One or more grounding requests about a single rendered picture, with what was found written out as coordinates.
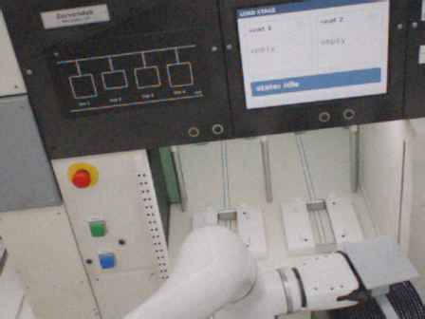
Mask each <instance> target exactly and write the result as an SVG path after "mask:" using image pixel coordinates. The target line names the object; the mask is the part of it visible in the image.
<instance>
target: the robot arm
mask: <svg viewBox="0 0 425 319"><path fill-rule="evenodd" d="M356 271H357V270H356V269H355V268H354V265H353V264H352V263H351V260H350V259H349V256H348V255H347V254H346V253H345V252H342V251H341V250H338V251H336V252H335V253H332V254H326V255H323V256H320V257H314V258H312V259H308V260H306V261H305V262H301V263H299V264H298V265H295V266H293V268H292V269H291V268H290V267H289V266H287V267H284V268H279V269H275V270H272V271H266V272H261V271H260V269H259V268H258V265H257V264H256V261H255V260H254V258H253V256H252V254H250V251H249V250H248V247H247V246H246V245H245V243H244V241H243V239H242V238H240V236H239V235H237V234H236V233H235V232H234V231H232V230H231V229H229V228H227V227H225V226H223V225H215V224H210V225H202V226H200V227H199V228H196V229H194V231H192V232H191V233H190V234H189V235H188V236H187V237H186V238H185V240H184V241H183V244H182V245H181V248H180V250H179V252H178V256H177V258H176V263H175V265H174V267H173V270H172V272H171V273H170V275H169V277H168V279H167V280H166V281H165V283H164V284H162V286H161V287H160V288H159V289H158V290H157V292H156V293H155V294H153V295H152V296H151V297H150V298H149V299H147V300H146V301H145V302H143V303H142V304H140V305H139V306H138V307H136V308H135V309H134V310H132V311H131V312H129V313H128V314H126V315H125V317H123V318H122V319H208V318H211V317H212V316H213V319H277V317H280V316H282V315H288V314H291V313H293V312H299V311H301V308H306V310H333V309H337V308H342V307H349V306H352V305H354V304H358V302H362V303H366V300H367V296H368V293H369V291H370V290H367V289H366V288H365V286H364V284H361V285H360V283H361V282H362V281H361V279H360V276H355V275H354V274H353V272H356ZM356 291H361V292H356Z"/></svg>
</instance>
